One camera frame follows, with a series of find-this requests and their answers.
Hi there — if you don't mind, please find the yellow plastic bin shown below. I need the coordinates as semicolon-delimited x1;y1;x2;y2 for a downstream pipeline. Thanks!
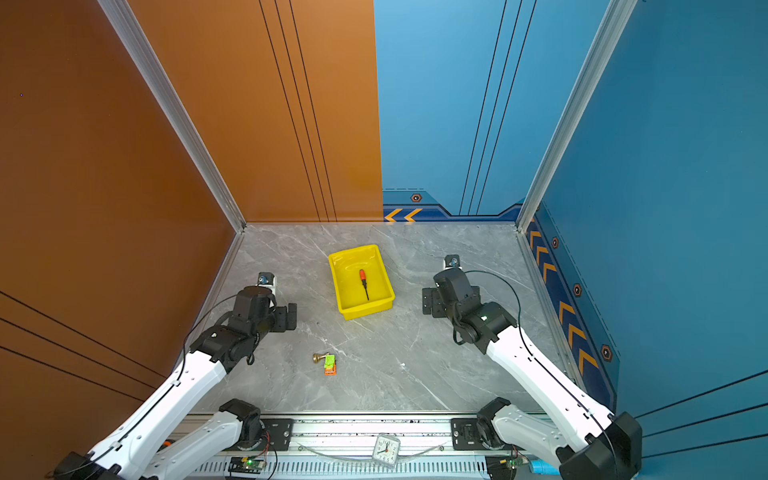
328;245;396;321

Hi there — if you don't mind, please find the white small clock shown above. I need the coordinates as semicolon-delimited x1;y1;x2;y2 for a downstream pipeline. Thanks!
371;434;401;468

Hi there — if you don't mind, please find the small right circuit board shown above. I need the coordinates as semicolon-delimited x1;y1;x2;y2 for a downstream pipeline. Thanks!
505;457;525;471

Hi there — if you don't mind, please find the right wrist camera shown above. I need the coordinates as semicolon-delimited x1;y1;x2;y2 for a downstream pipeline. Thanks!
444;254;461;269

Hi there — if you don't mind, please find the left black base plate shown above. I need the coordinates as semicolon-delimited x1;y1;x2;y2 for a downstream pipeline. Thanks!
253;417;295;452

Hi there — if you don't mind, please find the orange green small block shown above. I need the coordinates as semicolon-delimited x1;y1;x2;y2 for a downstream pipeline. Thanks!
323;354;337;376

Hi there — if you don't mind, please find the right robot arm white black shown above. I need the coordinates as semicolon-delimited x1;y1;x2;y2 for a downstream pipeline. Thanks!
422;266;642;479

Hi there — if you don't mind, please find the red black screwdriver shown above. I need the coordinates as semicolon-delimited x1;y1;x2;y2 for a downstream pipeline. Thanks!
359;269;370;301

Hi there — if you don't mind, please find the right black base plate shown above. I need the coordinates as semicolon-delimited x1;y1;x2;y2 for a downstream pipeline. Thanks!
450;417;498;451

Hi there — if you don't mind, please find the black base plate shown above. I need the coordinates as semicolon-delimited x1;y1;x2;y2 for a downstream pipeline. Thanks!
253;417;295;452
450;417;498;451

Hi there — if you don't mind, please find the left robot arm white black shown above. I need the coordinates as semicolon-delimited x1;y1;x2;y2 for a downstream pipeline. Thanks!
47;284;298;479

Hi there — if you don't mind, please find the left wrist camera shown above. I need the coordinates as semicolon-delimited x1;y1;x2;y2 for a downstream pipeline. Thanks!
257;272;275;289

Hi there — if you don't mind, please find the green circuit board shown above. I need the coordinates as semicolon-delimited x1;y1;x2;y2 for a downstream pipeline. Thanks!
227;456;268;477

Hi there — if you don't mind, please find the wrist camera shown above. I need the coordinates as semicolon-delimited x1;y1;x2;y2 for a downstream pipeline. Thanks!
257;272;275;289
444;254;461;269

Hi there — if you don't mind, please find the cyan plastic pipe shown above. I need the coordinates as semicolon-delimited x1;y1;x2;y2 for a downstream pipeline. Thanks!
528;459;560;476

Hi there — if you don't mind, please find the aluminium rail frame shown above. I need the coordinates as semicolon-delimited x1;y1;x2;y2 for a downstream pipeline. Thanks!
107;410;625;480

